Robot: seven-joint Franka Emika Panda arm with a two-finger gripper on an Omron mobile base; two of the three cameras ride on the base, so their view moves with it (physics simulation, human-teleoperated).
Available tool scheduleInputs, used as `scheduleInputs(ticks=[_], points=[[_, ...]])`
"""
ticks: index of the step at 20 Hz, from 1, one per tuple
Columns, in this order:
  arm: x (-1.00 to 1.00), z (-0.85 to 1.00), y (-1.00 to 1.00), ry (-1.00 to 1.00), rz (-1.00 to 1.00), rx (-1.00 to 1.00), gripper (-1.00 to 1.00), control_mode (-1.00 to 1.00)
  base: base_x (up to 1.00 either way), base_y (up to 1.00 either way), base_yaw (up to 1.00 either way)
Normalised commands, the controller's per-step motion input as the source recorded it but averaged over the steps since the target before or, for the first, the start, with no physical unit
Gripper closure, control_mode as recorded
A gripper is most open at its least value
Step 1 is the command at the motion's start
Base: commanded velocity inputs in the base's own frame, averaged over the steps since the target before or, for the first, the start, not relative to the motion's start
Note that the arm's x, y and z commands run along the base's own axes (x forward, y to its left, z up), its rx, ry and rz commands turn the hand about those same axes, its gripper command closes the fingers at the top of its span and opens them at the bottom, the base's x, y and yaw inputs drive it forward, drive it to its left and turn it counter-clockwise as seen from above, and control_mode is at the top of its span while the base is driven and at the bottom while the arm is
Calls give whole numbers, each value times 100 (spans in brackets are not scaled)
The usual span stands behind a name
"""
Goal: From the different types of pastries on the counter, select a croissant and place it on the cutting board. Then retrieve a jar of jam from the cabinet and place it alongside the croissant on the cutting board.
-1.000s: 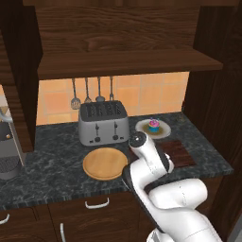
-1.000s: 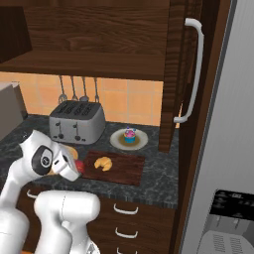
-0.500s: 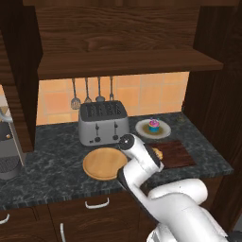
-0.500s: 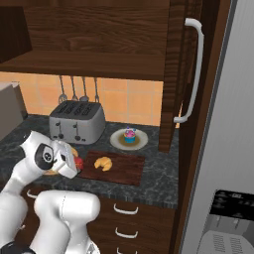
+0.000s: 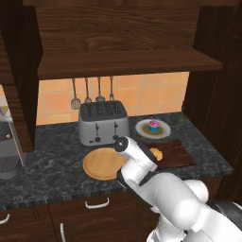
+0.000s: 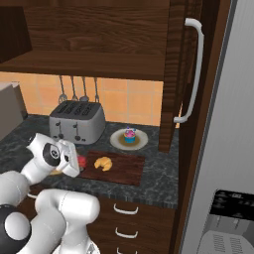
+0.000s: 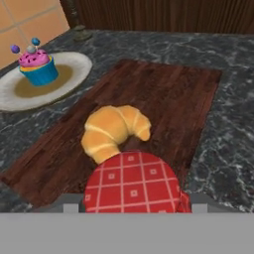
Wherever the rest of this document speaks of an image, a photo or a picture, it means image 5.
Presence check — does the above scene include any round light wooden board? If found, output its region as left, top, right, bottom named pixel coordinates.
left=82, top=147, right=129, bottom=182

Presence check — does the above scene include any golden brown croissant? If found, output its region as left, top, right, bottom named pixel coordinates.
left=149, top=147, right=164, bottom=163

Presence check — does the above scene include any dark wooden cutting board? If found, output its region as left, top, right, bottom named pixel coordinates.
left=138, top=139, right=198, bottom=171

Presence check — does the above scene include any dark wooden overhead cabinet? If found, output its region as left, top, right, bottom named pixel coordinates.
left=22, top=0, right=225, bottom=81

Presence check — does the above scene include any dark wooden tall cabinet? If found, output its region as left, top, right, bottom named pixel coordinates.
left=181, top=0, right=242, bottom=202

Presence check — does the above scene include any dark wooden side cabinet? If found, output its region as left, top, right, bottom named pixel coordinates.
left=0, top=0, right=44, bottom=154

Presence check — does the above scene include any silver four-slot toaster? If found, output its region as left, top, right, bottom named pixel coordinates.
left=78, top=100, right=130, bottom=147

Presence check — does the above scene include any grey hanging fork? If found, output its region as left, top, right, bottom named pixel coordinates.
left=108, top=76, right=115, bottom=102

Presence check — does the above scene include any grey hanging ladle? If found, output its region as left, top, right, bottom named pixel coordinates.
left=95, top=77, right=106, bottom=103

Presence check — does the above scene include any blue pink cupcake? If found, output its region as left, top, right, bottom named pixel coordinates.
left=147, top=116, right=161, bottom=133

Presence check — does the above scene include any grey hanging spatula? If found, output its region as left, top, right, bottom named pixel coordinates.
left=83, top=78, right=94, bottom=105

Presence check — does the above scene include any white round plate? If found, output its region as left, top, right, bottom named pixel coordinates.
left=134, top=118, right=172, bottom=140

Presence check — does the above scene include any grey slotted spatula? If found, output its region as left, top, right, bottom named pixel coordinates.
left=70, top=78, right=82, bottom=111

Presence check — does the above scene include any dark wooden drawer front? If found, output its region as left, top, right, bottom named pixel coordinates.
left=0, top=203, right=51, bottom=242
left=46, top=188, right=141, bottom=221

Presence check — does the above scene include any dark wooden cupboard door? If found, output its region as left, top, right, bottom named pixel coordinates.
left=48, top=206, right=159, bottom=242

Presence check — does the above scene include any grey coffee machine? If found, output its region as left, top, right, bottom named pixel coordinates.
left=0, top=106, right=26, bottom=182

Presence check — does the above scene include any white drawer handle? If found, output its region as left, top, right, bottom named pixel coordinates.
left=0, top=213, right=10, bottom=226
left=84, top=197, right=111, bottom=210

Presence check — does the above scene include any white cupboard door handle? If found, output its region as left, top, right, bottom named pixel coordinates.
left=59, top=222, right=67, bottom=242

